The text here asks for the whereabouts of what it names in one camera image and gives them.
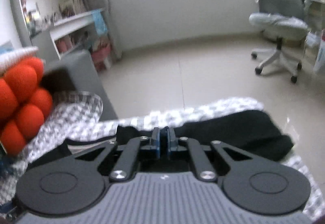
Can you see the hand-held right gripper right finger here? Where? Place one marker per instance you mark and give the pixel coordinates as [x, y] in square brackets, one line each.
[168, 142]

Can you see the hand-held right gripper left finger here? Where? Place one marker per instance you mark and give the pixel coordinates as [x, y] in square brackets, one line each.
[157, 144]

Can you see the black t-shirt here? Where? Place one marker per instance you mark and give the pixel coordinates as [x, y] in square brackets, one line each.
[241, 132]

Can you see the grey checked blanket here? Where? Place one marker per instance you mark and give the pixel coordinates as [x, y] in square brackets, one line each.
[83, 112]

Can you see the grey sofa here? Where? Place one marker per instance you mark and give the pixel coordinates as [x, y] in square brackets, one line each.
[81, 76]

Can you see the pink storage box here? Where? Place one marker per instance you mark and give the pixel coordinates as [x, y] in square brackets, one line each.
[101, 57]

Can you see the blue printed sheet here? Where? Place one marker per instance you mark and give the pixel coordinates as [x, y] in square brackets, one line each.
[99, 22]

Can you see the orange knot cushion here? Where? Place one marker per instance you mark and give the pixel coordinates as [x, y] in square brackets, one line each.
[22, 102]

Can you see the white striped pillow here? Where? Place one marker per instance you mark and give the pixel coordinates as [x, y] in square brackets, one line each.
[15, 56]

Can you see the white plastic bag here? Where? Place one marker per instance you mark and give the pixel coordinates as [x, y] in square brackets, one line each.
[320, 56]

